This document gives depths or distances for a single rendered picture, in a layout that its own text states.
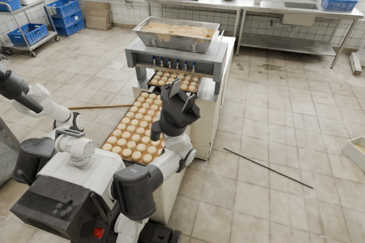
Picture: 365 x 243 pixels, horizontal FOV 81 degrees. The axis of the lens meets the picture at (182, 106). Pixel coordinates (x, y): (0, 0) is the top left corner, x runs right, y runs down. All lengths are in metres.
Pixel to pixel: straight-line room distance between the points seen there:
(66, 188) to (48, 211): 0.08
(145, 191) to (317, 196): 1.90
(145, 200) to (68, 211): 0.22
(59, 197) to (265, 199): 1.77
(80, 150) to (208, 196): 1.54
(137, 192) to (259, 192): 1.62
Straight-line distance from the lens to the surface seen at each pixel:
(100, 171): 0.81
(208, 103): 1.67
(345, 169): 2.77
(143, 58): 1.75
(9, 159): 2.70
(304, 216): 2.27
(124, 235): 1.57
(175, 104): 0.54
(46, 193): 0.83
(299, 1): 4.51
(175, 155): 0.90
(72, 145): 0.77
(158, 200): 1.53
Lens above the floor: 1.87
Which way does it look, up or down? 40 degrees down
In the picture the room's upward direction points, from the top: straight up
